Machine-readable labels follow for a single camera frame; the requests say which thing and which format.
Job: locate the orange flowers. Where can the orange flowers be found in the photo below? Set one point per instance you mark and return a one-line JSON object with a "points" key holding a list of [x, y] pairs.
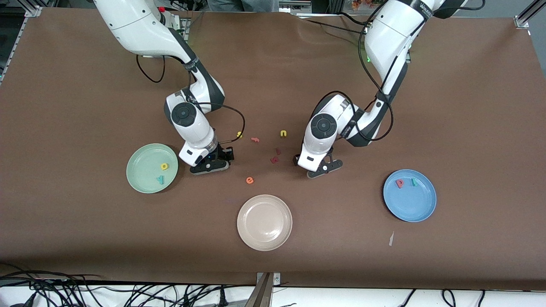
{"points": [[362, 4]]}

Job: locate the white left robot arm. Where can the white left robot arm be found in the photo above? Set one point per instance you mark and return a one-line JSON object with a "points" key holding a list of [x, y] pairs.
{"points": [[384, 38]]}

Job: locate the aluminium profile post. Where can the aluminium profile post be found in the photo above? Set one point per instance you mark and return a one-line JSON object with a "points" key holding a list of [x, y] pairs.
{"points": [[260, 296]]}

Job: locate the person in dark clothes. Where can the person in dark clothes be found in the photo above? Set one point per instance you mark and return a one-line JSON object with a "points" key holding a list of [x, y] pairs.
{"points": [[243, 5]]}

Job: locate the pink letter p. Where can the pink letter p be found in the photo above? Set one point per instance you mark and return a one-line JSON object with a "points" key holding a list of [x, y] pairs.
{"points": [[397, 182]]}

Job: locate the white paper scrap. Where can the white paper scrap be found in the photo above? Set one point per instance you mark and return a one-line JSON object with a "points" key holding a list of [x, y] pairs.
{"points": [[391, 239]]}

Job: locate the green plate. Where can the green plate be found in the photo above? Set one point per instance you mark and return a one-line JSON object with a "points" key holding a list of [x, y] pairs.
{"points": [[143, 170]]}

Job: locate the brown table mat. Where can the brown table mat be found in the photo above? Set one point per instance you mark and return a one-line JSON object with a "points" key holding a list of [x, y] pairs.
{"points": [[64, 213]]}

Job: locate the teal letter y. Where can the teal letter y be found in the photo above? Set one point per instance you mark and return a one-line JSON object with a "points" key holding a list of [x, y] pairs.
{"points": [[160, 180]]}

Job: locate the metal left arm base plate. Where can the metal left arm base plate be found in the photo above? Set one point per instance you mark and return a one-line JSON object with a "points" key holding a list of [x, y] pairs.
{"points": [[407, 59]]}

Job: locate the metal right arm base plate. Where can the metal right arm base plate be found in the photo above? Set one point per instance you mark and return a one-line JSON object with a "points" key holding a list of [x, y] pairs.
{"points": [[184, 30]]}

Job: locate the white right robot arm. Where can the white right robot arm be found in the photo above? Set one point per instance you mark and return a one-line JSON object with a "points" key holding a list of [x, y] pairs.
{"points": [[145, 34]]}

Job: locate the beige plate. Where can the beige plate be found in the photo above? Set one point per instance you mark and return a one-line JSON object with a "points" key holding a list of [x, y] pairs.
{"points": [[264, 222]]}

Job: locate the metal bracket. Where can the metal bracket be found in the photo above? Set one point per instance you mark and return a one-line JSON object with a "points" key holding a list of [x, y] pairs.
{"points": [[276, 279]]}

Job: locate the blue plate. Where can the blue plate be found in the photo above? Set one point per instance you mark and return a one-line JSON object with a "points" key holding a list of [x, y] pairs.
{"points": [[409, 202]]}

